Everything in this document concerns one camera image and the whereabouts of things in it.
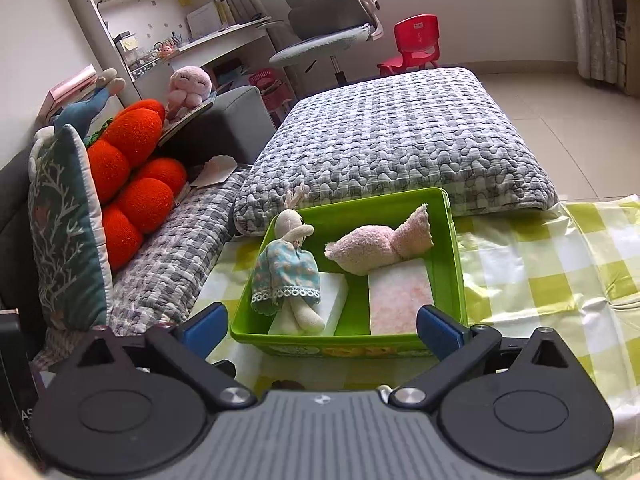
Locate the grey sofa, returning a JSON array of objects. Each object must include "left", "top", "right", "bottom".
[{"left": 1, "top": 86, "right": 276, "bottom": 359}]

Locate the grey patterned sofa cover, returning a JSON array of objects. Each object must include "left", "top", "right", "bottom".
[{"left": 34, "top": 168, "right": 248, "bottom": 370}]

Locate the pink sponge block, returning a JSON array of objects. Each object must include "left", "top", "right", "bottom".
[{"left": 368, "top": 258, "right": 433, "bottom": 336}]

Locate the bunny doll in blue dress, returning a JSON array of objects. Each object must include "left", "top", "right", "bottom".
[{"left": 250, "top": 183, "right": 326, "bottom": 335}]

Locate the green plastic bin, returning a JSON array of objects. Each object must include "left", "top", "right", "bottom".
[{"left": 230, "top": 188, "right": 468, "bottom": 359}]

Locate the green checkered tablecloth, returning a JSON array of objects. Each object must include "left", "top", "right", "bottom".
[{"left": 193, "top": 195, "right": 639, "bottom": 479}]

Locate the green tree pattern pillow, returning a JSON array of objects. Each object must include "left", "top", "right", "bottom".
[{"left": 28, "top": 125, "right": 113, "bottom": 332}]

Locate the pink plush toy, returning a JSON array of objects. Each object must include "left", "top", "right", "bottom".
[{"left": 324, "top": 204, "right": 434, "bottom": 276}]

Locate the white sponge block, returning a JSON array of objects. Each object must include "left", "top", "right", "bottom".
[{"left": 268, "top": 272, "right": 348, "bottom": 337}]

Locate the orange carrot plush pillow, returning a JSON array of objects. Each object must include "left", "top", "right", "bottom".
[{"left": 88, "top": 100, "right": 186, "bottom": 272}]

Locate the grey quilted cushion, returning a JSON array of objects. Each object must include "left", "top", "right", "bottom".
[{"left": 233, "top": 67, "right": 558, "bottom": 236}]

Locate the blue plush toy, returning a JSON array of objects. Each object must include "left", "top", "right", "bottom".
[{"left": 53, "top": 68, "right": 126, "bottom": 138}]

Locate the pink octopus plush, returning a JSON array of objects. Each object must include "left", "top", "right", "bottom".
[{"left": 166, "top": 66, "right": 213, "bottom": 120}]

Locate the pink box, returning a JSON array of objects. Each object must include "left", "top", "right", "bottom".
[{"left": 37, "top": 64, "right": 98, "bottom": 125}]

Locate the red plastic child chair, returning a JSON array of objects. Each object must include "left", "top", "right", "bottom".
[{"left": 378, "top": 14, "right": 440, "bottom": 77}]

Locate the white bookshelf desk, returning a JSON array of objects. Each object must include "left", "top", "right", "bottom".
[{"left": 68, "top": 0, "right": 277, "bottom": 105}]

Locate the grey curtain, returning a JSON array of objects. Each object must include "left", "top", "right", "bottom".
[{"left": 570, "top": 0, "right": 618, "bottom": 84}]

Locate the grey office chair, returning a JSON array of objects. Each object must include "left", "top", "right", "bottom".
[{"left": 262, "top": 0, "right": 384, "bottom": 87}]

